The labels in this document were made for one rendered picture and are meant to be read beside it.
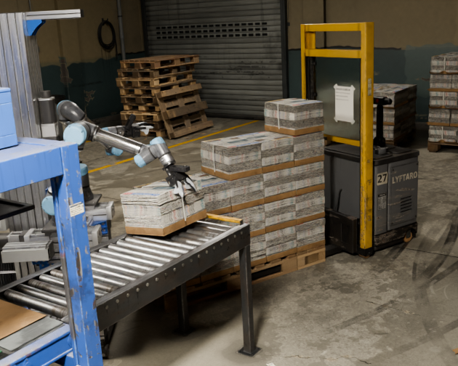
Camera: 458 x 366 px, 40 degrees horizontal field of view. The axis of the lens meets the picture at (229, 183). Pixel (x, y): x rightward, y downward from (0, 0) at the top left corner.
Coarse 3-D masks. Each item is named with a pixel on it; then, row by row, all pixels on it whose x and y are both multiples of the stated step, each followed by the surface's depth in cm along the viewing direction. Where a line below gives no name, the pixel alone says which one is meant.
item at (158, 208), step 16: (128, 192) 344; (144, 192) 337; (160, 192) 332; (128, 208) 342; (144, 208) 335; (160, 208) 328; (176, 208) 338; (128, 224) 345; (144, 224) 338; (160, 224) 331
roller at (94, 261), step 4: (92, 260) 312; (96, 260) 311; (100, 260) 311; (96, 264) 310; (100, 264) 308; (104, 264) 307; (108, 264) 306; (112, 264) 305; (116, 264) 304; (108, 268) 305; (112, 268) 304; (116, 268) 302; (120, 268) 301; (124, 268) 300; (128, 268) 299; (132, 268) 299; (124, 272) 299; (128, 272) 298; (132, 272) 296; (136, 272) 295; (140, 272) 294; (144, 272) 293; (140, 276) 293
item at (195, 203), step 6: (162, 180) 367; (192, 180) 354; (198, 180) 353; (198, 186) 353; (186, 192) 344; (192, 192) 348; (198, 192) 353; (186, 198) 345; (192, 198) 349; (198, 198) 353; (186, 204) 345; (192, 204) 349; (198, 204) 354; (204, 204) 358; (192, 210) 350; (198, 210) 354
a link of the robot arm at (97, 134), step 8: (96, 128) 348; (96, 136) 348; (104, 136) 348; (112, 136) 349; (120, 136) 351; (112, 144) 349; (120, 144) 349; (128, 144) 349; (136, 144) 350; (144, 144) 353; (136, 152) 351
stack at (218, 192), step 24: (288, 168) 462; (216, 192) 431; (240, 192) 442; (264, 192) 453; (240, 216) 445; (264, 216) 456; (288, 216) 470; (264, 240) 462; (288, 240) 474; (216, 264) 442; (264, 264) 466; (288, 264) 479; (192, 288) 434; (240, 288) 458
